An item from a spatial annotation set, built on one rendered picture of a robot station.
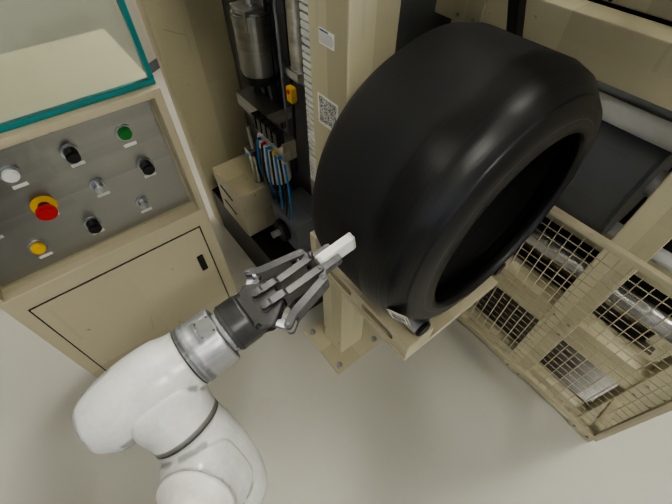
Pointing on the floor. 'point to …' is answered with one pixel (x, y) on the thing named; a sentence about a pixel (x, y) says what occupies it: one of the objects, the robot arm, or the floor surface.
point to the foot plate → (346, 349)
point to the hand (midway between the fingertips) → (336, 252)
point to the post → (378, 40)
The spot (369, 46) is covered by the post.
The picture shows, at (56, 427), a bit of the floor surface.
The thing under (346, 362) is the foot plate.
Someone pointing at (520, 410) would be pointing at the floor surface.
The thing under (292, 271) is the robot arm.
